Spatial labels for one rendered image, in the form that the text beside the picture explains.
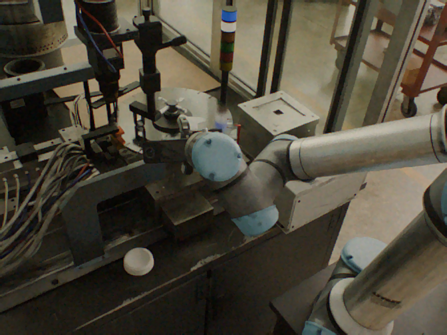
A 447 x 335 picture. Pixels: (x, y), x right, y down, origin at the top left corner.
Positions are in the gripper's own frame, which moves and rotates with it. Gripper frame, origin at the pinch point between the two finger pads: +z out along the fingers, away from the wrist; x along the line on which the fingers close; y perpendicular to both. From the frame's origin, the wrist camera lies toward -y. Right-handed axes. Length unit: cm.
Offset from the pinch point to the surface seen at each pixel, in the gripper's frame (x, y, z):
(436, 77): 18, 199, 170
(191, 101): 10.2, 7.0, 25.1
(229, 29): 30.2, 19.9, 27.0
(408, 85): 14, 173, 164
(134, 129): 3.6, -10.0, 15.3
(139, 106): 9.7, -8.3, 12.6
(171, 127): 3.6, -0.6, 13.7
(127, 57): 31, -9, 92
